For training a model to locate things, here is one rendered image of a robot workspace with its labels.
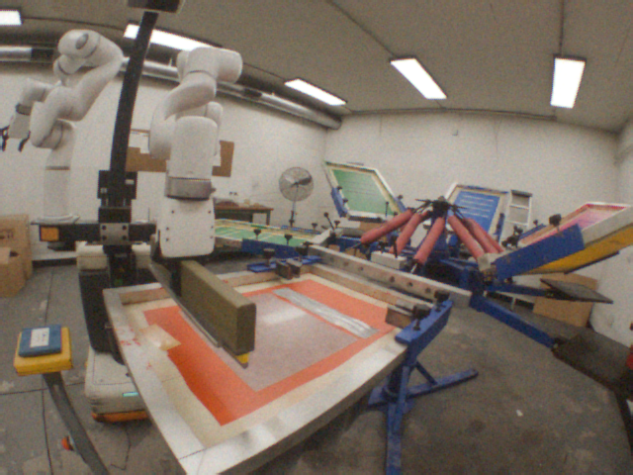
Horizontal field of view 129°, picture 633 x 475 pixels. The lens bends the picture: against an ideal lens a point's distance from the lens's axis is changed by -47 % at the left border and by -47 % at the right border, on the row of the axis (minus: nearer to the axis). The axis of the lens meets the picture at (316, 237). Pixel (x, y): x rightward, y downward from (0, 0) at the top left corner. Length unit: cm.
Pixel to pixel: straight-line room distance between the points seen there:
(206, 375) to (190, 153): 37
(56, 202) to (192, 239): 62
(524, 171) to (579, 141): 112
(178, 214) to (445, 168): 478
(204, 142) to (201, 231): 15
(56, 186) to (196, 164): 64
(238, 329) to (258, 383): 18
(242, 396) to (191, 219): 30
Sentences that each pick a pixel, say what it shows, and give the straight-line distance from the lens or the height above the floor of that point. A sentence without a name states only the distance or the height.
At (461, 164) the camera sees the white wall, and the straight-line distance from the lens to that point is 498.
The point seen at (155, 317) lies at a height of 95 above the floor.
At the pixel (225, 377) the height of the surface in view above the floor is 95.
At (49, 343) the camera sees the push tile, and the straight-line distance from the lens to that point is 64.
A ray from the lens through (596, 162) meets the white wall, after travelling 505.
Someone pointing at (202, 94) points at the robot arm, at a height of 147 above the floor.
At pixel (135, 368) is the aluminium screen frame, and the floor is 99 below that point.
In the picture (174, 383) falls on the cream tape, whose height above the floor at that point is 96.
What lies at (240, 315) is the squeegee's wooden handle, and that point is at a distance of 35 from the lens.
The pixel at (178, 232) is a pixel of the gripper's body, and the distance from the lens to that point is 47.
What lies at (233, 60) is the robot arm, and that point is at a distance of 73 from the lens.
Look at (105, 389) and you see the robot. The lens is 158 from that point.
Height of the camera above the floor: 129
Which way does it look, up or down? 10 degrees down
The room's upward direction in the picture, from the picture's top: 7 degrees clockwise
